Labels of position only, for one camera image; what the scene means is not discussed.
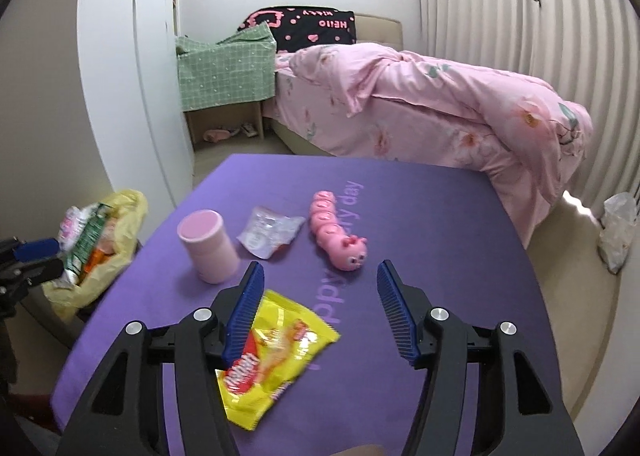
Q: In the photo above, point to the yellow plastic bag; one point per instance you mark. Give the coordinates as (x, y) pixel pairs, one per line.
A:
(127, 216)

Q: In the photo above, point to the purple table mat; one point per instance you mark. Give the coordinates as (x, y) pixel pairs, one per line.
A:
(425, 216)

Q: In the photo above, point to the yellow snack packet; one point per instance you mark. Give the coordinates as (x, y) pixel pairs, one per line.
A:
(280, 351)

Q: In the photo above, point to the wooden nightstand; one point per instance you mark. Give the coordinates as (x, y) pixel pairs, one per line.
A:
(257, 118)

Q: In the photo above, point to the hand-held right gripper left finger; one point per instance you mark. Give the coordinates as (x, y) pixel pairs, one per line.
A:
(245, 316)

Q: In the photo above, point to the pale pleated curtain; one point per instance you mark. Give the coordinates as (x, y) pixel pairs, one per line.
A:
(490, 0)

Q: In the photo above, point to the black pillow with pink print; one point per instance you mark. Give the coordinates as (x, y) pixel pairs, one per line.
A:
(310, 28)

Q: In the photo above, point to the pink floral quilt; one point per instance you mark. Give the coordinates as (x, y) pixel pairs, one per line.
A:
(450, 85)

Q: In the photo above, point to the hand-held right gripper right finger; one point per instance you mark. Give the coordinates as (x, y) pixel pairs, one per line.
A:
(395, 316)

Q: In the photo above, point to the pink caterpillar toy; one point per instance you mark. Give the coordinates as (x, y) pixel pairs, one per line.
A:
(335, 236)

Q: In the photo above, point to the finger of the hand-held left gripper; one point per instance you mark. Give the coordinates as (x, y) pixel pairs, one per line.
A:
(40, 272)
(37, 250)

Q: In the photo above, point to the green checked cloth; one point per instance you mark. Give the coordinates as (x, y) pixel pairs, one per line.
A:
(220, 70)

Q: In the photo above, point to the pink cup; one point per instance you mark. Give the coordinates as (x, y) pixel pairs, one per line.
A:
(207, 251)

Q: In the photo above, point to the white plastic bag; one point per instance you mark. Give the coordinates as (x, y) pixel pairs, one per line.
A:
(617, 231)

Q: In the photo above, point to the white sneakers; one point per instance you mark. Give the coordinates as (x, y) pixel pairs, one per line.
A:
(248, 129)

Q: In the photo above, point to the beige upholstered bed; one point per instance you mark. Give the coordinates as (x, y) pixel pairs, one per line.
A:
(380, 30)

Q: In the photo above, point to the long pink wrapper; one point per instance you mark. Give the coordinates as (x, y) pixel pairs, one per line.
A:
(67, 226)

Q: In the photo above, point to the pink slippers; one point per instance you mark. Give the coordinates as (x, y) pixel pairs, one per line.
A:
(216, 134)

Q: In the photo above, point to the pink floral bed sheet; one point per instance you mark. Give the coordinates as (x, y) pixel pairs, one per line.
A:
(320, 105)

